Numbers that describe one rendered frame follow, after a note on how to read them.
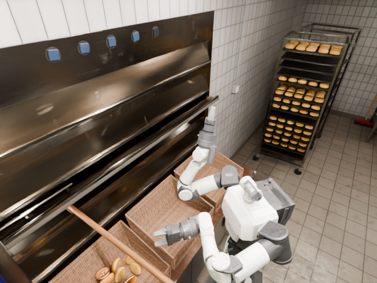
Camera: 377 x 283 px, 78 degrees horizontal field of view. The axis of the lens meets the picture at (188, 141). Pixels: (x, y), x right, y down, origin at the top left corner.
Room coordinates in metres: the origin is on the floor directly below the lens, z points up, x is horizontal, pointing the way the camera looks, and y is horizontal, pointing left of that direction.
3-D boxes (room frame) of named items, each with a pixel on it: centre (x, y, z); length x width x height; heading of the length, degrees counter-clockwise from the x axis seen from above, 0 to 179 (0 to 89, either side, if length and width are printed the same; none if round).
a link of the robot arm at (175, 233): (0.70, 0.05, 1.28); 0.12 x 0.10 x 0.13; 110
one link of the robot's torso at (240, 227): (0.82, -0.36, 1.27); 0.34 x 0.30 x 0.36; 20
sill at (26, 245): (1.37, 0.38, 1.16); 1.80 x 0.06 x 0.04; 145
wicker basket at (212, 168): (1.71, -0.21, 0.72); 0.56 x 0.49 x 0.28; 144
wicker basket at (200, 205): (1.22, 0.13, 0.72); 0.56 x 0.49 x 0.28; 145
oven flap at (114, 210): (1.36, 0.36, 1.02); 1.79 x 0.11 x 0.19; 145
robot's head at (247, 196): (0.80, -0.30, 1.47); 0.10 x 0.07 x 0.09; 20
